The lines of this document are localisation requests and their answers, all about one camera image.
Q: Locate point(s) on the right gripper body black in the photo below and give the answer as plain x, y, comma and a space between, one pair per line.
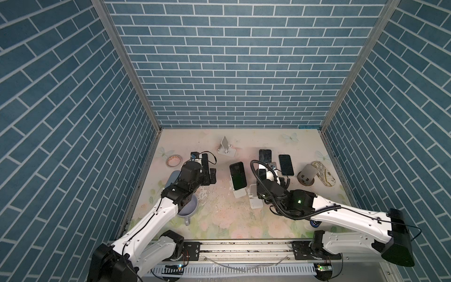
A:
259, 193

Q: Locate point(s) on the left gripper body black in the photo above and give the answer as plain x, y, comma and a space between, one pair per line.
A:
205, 179

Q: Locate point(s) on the white phone stand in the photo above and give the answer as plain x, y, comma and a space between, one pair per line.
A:
226, 149
240, 193
255, 202

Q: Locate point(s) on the black phone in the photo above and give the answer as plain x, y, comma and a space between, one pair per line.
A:
286, 165
238, 177
265, 155

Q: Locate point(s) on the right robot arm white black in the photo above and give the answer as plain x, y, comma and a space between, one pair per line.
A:
383, 233

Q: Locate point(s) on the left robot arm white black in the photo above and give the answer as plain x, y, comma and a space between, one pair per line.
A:
133, 255

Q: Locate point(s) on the tape roll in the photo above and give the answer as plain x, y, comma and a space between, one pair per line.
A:
174, 160

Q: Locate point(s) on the lavender mug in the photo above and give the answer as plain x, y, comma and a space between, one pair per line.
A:
189, 210

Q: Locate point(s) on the blue stapler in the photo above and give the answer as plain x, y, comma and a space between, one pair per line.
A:
315, 224

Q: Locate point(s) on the patterned shell stone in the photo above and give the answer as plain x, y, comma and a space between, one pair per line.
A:
324, 174

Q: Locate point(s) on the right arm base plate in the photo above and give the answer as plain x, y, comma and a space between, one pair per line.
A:
299, 249

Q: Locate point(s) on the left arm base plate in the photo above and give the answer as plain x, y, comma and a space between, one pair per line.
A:
192, 249

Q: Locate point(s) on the aluminium rail at front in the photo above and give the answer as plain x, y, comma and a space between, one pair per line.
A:
240, 258

